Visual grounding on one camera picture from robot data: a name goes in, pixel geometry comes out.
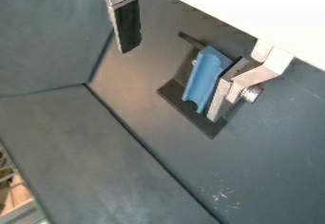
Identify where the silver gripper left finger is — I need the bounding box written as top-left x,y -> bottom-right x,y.
105,0 -> 141,53

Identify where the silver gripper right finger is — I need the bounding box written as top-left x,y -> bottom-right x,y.
207,40 -> 293,121

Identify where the blue arch object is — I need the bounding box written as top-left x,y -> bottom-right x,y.
182,47 -> 232,114

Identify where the black curved fixture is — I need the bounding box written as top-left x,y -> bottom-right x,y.
157,31 -> 244,139

